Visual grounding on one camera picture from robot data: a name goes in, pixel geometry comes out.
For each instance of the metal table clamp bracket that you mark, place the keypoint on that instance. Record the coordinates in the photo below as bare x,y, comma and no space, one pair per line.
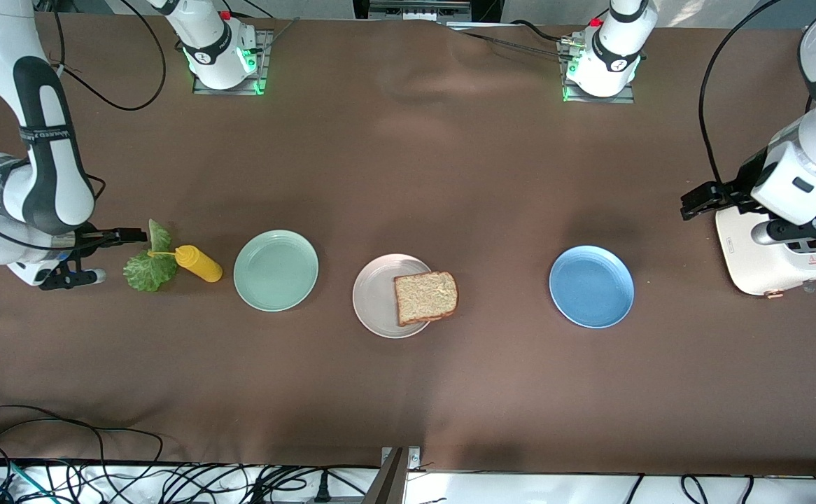
413,458

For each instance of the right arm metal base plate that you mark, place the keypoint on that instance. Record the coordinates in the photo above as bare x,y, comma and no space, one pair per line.
201,89

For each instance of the brown table cloth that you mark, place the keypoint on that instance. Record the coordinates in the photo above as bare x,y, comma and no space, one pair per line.
450,175

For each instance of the white toaster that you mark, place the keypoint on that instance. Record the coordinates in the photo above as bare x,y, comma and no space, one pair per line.
751,259

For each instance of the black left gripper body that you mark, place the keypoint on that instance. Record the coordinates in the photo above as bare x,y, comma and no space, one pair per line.
742,187

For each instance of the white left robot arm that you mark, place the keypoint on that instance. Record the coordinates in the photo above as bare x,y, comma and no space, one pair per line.
618,49

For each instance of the black power plug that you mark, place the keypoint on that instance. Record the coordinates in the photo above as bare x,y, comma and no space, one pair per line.
322,490

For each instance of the yellow mustard squeeze bottle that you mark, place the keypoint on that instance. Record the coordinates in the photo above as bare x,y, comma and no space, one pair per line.
201,266

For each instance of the mint green plate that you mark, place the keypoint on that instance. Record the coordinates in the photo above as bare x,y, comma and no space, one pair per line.
275,271

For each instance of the beige plate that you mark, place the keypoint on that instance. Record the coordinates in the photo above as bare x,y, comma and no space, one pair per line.
376,294

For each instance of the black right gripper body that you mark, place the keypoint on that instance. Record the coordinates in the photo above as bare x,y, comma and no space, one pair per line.
88,239

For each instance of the brown bread slice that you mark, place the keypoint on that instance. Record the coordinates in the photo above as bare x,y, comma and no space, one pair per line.
425,297

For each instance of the blue plate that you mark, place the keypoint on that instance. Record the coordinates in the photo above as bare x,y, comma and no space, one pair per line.
591,287

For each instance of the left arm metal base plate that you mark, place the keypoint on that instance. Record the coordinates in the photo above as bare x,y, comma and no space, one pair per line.
621,96

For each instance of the green lettuce leaf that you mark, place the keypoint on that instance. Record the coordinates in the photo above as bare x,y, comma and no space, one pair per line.
145,273

